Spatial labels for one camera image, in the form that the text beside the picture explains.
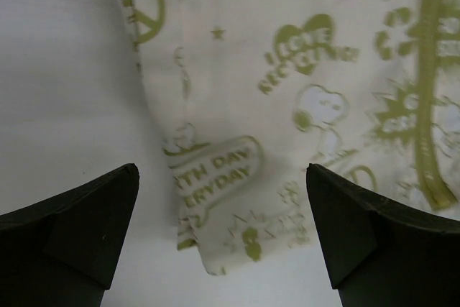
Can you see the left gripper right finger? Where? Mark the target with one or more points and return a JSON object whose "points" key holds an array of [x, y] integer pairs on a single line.
{"points": [[379, 252]]}

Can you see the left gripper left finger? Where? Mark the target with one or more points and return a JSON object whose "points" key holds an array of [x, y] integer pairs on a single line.
{"points": [[64, 250]]}

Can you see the cream green printed jacket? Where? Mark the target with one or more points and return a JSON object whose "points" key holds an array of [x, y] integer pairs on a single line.
{"points": [[249, 93]]}

